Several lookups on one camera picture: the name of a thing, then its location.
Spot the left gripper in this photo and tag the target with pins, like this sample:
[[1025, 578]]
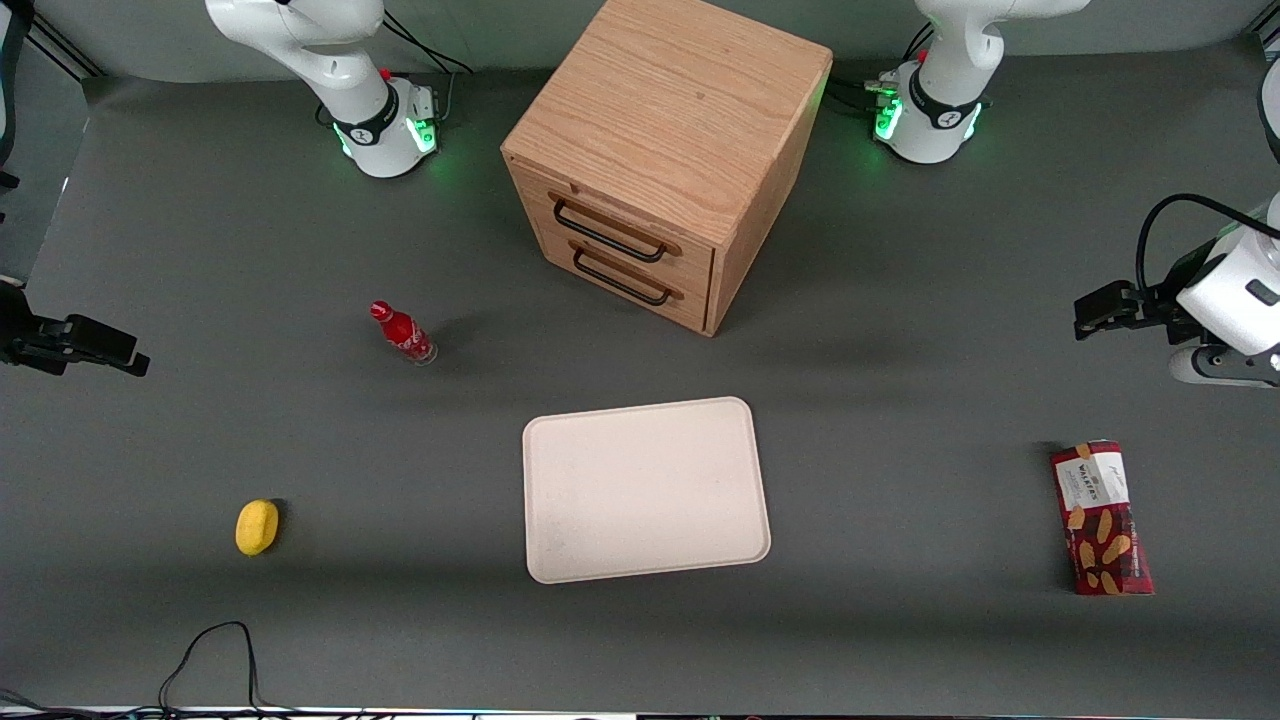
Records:
[[1166, 300]]

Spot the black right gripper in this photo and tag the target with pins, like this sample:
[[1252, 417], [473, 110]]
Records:
[[22, 333]]

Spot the red tartan cookie box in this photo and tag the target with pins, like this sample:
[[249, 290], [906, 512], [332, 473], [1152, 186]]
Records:
[[1100, 520]]

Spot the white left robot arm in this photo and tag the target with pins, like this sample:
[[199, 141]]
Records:
[[940, 110]]

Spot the beige plastic tray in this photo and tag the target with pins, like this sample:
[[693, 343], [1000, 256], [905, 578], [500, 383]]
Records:
[[640, 490]]

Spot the yellow lemon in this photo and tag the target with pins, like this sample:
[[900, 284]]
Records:
[[256, 527]]

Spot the red cola bottle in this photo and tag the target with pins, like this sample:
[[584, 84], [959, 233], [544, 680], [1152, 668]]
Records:
[[402, 332]]

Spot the wooden drawer front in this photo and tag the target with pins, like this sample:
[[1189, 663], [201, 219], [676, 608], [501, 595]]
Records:
[[693, 310], [695, 265]]

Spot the wooden drawer cabinet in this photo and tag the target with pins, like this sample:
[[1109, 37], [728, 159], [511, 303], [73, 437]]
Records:
[[670, 110]]

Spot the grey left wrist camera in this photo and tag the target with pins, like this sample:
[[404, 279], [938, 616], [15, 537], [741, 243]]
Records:
[[1200, 368]]

